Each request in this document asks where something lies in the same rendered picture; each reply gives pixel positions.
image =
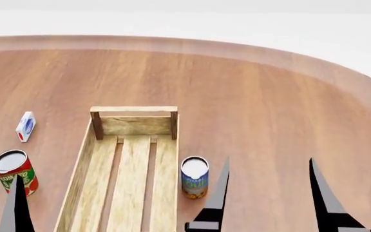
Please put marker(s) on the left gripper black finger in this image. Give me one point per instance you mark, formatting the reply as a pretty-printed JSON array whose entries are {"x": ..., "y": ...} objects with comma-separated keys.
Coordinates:
[{"x": 16, "y": 212}]

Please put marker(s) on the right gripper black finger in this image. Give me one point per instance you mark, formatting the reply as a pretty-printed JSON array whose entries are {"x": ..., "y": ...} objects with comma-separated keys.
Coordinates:
[
  {"x": 328, "y": 212},
  {"x": 213, "y": 212}
]

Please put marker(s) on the white and blue butter box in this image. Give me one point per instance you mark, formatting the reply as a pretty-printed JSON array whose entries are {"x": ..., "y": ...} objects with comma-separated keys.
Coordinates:
[{"x": 26, "y": 126}]

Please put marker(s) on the light wooden slatted tray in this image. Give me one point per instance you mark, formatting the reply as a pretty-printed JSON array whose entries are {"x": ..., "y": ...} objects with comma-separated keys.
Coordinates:
[{"x": 130, "y": 183}]

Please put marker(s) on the blue alphabet soup can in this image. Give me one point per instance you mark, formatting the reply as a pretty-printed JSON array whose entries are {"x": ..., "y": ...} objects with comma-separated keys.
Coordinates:
[{"x": 195, "y": 180}]

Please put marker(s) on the red tomato sauce can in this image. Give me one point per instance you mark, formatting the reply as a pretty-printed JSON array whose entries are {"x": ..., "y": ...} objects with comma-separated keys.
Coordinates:
[{"x": 13, "y": 172}]

